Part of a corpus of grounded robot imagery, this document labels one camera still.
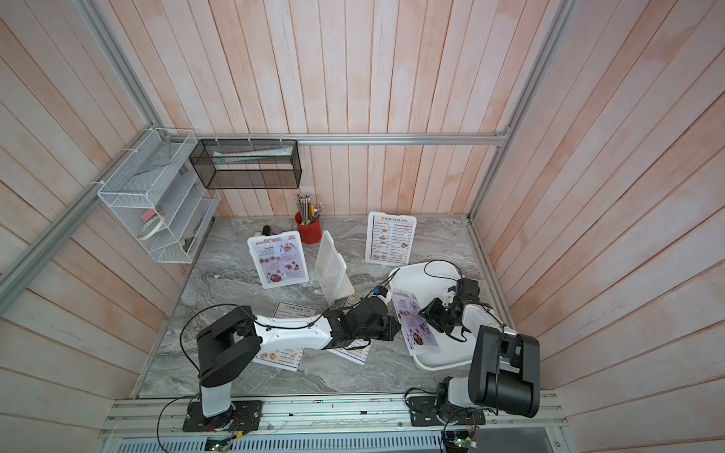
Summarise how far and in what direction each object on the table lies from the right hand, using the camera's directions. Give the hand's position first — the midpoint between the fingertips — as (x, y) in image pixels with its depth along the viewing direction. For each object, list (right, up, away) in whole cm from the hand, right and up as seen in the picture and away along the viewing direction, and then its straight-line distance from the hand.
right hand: (424, 312), depth 92 cm
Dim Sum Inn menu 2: (-10, +25, +6) cm, 27 cm away
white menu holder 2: (-32, +13, +9) cm, 36 cm away
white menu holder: (-56, +22, -4) cm, 60 cm away
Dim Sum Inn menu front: (-23, -11, -8) cm, 27 cm away
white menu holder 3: (-18, +25, +7) cm, 32 cm away
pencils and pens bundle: (-41, +34, +13) cm, 55 cm away
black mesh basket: (-64, +53, +13) cm, 84 cm away
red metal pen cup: (-41, +27, +17) cm, 52 cm away
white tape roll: (-84, +28, -10) cm, 89 cm away
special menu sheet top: (-48, +18, +1) cm, 51 cm away
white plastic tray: (+1, +10, +1) cm, 10 cm away
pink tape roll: (-84, +31, -10) cm, 91 cm away
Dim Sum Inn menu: (-43, -12, -9) cm, 46 cm away
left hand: (-10, -3, -11) cm, 15 cm away
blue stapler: (-59, +28, +18) cm, 67 cm away
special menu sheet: (-5, -4, -10) cm, 12 cm away
